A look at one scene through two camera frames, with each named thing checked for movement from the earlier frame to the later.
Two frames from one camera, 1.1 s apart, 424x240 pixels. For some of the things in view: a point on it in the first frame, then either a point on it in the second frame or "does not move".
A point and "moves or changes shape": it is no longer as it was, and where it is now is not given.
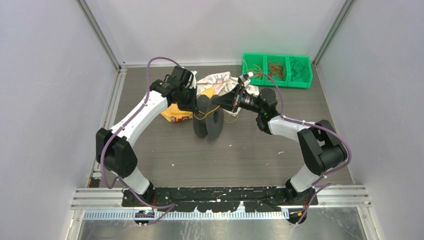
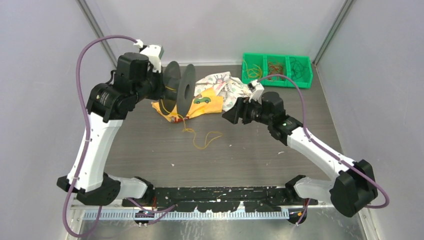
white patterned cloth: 222,82 does not move
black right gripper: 228,101 to 240,110
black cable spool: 209,121 moves or changes shape
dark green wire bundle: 296,69 does not move
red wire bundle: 275,69 does not move
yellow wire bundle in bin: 254,69 does not move
